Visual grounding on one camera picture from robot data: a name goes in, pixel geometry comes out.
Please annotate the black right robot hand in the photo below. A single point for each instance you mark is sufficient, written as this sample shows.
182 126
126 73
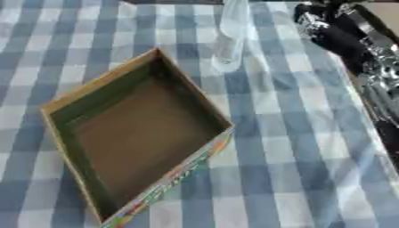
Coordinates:
332 32

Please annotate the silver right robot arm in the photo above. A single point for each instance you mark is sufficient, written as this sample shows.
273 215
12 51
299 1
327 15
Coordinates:
385 89

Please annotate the clear plastic bottle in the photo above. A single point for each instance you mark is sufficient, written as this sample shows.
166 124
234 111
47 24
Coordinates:
231 32

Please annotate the open tan cardboard box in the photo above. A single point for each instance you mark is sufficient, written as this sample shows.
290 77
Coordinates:
140 130

